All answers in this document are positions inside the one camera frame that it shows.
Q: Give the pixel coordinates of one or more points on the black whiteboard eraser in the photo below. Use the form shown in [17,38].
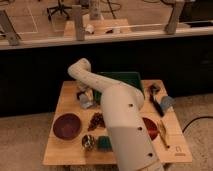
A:
[78,94]

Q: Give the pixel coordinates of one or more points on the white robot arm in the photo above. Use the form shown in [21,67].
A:
[131,143]

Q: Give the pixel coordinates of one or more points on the purple bowl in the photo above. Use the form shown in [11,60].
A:
[67,126]

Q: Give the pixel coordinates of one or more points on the red bowl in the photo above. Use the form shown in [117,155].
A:
[151,127]

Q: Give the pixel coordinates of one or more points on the green plastic tray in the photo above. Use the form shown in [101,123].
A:
[126,78]

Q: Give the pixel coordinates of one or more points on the crumpled grey cloth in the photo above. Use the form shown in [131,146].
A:
[86,103]

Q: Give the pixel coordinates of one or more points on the bunch of dark grapes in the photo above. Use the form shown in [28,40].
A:
[97,120]

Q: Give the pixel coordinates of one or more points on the black brush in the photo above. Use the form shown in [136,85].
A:
[154,90]

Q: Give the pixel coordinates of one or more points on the wooden table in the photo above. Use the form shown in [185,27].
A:
[71,152]

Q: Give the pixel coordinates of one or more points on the green sponge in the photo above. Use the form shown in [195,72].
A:
[103,143]

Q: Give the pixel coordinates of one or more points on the small metal cup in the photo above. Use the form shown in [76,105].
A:
[88,142]

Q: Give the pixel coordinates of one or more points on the blue cloth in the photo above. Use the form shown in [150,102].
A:
[166,103]

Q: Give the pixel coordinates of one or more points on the wooden spoon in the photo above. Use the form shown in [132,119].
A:
[163,135]

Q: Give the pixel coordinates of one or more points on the black office chair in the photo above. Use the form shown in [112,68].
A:
[60,7]

